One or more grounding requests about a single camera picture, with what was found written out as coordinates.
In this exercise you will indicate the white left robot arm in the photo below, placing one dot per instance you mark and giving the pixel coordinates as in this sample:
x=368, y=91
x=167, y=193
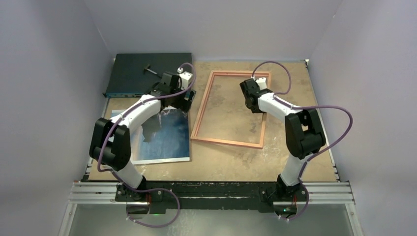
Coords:
x=111, y=146

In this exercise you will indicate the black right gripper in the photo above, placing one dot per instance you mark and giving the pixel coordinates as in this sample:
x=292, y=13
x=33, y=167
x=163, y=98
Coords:
x=257, y=111

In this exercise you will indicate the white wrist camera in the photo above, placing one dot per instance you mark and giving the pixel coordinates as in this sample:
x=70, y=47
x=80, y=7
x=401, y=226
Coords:
x=262, y=83
x=184, y=78

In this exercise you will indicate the small black hammer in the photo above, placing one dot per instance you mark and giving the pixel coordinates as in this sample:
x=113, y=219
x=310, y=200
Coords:
x=149, y=70

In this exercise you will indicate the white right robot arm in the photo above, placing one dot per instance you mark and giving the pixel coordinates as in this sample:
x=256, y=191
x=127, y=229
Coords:
x=304, y=135

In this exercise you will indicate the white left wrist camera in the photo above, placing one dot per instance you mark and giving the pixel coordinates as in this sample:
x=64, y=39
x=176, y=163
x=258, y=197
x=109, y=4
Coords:
x=184, y=78

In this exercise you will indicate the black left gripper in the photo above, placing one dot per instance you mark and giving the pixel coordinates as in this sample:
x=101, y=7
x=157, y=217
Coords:
x=184, y=104

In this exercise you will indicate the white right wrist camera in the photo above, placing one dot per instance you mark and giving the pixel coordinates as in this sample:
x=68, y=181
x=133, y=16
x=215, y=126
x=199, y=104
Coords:
x=262, y=83

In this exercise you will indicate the blue landscape photo print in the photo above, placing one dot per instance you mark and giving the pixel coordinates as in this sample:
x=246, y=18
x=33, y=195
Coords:
x=163, y=138

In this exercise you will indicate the pink wooden picture frame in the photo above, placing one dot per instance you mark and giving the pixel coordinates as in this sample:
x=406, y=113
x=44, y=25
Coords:
x=223, y=118

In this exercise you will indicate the dark blue network switch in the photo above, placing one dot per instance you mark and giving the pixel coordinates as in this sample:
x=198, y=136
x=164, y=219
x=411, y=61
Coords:
x=127, y=78

